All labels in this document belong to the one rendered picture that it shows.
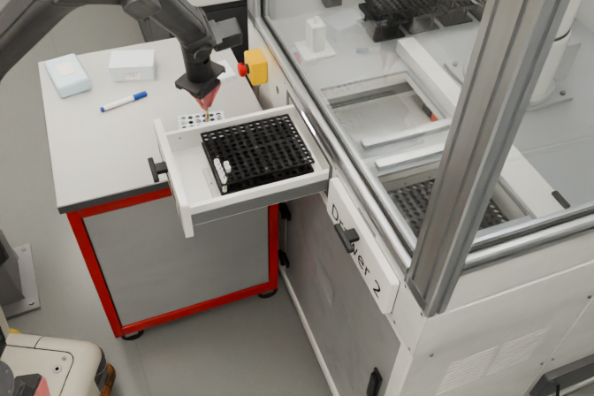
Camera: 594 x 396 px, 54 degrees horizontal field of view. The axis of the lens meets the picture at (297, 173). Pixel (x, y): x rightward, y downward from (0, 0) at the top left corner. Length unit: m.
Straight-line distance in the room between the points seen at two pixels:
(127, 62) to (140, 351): 0.95
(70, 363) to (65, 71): 0.83
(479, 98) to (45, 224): 2.04
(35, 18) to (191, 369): 1.44
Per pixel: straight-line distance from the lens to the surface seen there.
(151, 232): 1.67
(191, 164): 1.43
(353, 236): 1.19
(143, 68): 1.80
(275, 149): 1.36
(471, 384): 1.57
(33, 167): 2.78
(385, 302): 1.17
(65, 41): 3.51
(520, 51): 0.68
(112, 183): 1.53
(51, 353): 1.86
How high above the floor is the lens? 1.84
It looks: 46 degrees down
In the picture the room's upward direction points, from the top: 2 degrees clockwise
